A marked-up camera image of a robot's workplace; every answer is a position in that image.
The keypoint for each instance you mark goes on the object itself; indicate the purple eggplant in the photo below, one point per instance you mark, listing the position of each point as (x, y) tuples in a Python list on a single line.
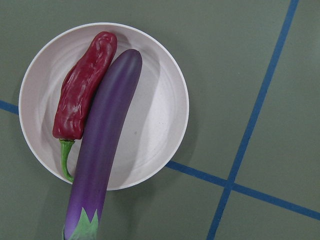
[(99, 144)]

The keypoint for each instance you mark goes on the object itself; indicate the red chili pepper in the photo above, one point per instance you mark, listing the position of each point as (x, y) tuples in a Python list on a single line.
[(77, 91)]

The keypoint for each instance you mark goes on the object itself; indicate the pink plate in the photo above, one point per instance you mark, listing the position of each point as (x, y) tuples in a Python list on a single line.
[(157, 118)]

